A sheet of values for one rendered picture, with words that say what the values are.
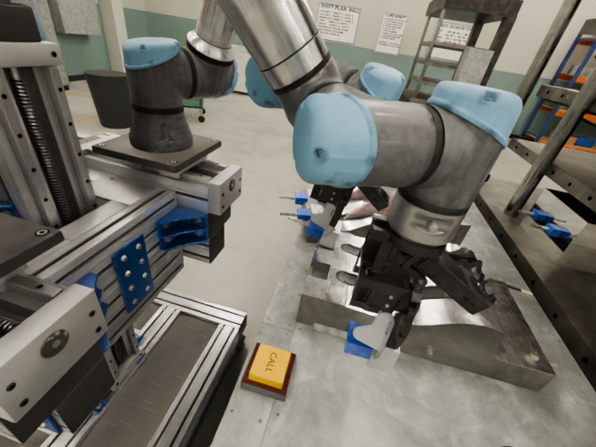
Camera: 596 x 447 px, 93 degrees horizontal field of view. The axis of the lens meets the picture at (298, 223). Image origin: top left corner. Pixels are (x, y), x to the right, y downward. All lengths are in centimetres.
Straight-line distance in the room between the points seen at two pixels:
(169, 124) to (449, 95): 63
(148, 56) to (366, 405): 80
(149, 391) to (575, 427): 116
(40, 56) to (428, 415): 89
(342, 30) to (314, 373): 737
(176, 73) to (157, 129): 13
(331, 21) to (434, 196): 742
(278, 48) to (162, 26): 874
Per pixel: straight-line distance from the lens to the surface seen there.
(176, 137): 78
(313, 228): 68
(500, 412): 73
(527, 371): 75
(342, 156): 22
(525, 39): 830
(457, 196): 30
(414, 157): 25
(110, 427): 126
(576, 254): 133
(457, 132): 28
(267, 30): 32
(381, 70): 52
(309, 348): 63
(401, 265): 37
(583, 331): 109
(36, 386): 50
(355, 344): 48
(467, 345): 67
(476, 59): 483
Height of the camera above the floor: 132
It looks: 33 degrees down
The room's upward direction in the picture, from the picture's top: 10 degrees clockwise
